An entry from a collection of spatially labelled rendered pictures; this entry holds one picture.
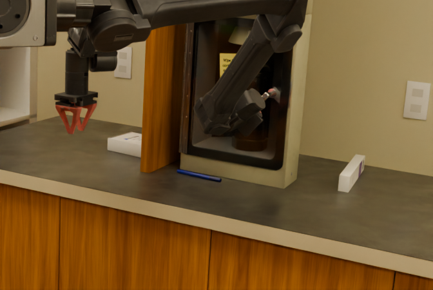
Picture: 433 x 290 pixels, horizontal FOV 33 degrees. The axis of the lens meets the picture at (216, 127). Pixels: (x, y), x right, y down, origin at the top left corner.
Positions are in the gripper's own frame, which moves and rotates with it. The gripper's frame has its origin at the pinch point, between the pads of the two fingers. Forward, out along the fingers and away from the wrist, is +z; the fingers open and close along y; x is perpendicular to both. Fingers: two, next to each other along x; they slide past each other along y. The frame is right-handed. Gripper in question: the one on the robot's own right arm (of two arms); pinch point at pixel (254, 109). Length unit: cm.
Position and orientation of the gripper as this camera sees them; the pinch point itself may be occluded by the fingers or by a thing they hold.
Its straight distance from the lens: 193.6
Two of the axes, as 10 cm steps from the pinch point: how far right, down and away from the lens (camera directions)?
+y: -6.6, -7.3, 1.7
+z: 4.2, -1.7, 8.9
